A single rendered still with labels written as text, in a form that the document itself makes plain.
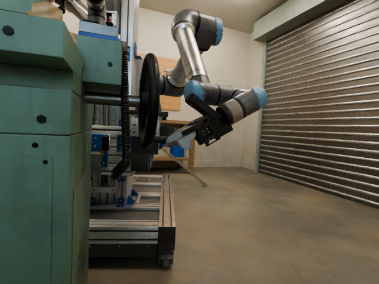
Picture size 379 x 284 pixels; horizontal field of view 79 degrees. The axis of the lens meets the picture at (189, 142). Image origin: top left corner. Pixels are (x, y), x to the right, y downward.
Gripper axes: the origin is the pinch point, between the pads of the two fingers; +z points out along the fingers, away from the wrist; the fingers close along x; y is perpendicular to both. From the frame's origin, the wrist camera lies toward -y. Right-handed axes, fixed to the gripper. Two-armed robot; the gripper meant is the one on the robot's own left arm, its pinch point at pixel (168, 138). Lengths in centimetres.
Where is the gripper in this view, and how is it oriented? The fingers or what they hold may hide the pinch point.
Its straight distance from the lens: 69.0
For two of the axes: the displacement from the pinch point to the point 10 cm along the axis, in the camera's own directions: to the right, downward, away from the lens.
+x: -3.1, -0.7, 9.5
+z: -8.5, 4.7, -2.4
